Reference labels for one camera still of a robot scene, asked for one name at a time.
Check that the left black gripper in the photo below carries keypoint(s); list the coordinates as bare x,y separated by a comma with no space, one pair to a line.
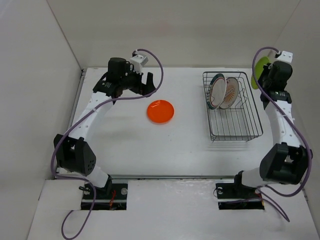
141,88

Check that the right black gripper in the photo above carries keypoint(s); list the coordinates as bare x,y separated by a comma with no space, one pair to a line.
266,70

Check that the lime green plate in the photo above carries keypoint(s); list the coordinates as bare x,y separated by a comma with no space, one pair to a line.
258,69

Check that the orange sunburst patterned plate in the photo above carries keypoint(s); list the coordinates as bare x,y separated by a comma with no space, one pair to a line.
231,94

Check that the green rimmed white plate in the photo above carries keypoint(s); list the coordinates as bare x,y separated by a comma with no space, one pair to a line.
216,91

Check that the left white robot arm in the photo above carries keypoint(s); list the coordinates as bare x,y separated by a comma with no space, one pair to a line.
73,152

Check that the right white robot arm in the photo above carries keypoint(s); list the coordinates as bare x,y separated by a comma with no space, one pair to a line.
288,159

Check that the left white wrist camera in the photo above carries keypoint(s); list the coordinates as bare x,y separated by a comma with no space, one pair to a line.
138,61

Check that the black wire dish rack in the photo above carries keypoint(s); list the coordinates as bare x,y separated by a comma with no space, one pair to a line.
241,121

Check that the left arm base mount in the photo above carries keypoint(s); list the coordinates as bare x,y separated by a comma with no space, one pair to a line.
115,200

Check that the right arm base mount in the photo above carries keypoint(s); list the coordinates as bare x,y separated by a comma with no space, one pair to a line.
232,197

